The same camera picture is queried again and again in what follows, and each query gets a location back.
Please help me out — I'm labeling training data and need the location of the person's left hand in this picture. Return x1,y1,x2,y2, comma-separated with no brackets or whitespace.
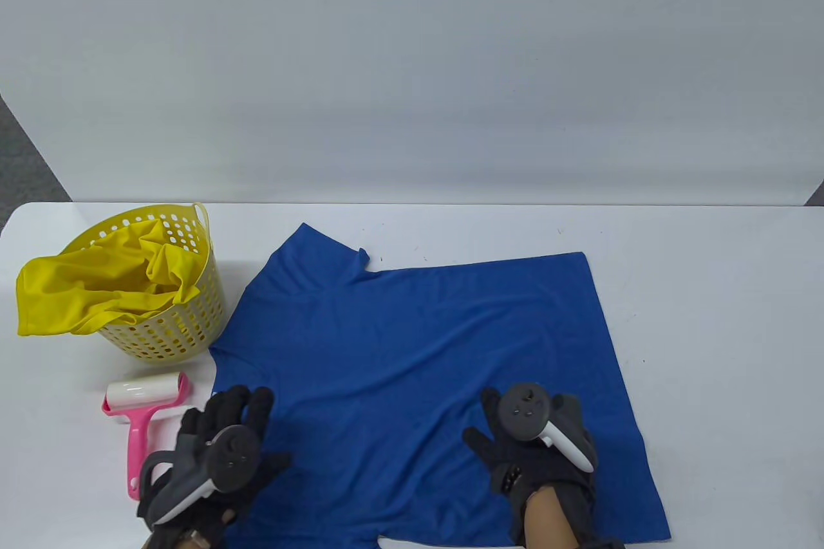
136,385,292,546

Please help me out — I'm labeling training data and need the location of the person's right hand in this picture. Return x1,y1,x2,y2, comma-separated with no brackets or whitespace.
463,388,596,546

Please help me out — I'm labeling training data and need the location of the pink lint roller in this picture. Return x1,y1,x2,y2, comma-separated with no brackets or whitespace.
101,372,192,500

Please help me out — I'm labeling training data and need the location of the blue t-shirt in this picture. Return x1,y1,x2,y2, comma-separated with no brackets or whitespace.
209,223,672,549

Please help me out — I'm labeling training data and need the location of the yellow t-shirt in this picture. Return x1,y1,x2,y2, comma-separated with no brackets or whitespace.
16,219,203,337

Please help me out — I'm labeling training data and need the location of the person's right forearm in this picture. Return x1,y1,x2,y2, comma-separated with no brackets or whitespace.
523,488,580,549

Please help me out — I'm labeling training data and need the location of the grey left hand controller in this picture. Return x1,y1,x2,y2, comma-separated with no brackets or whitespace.
138,427,261,527

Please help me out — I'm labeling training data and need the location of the yellow perforated plastic basket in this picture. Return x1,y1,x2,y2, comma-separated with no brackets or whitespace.
58,202,227,364

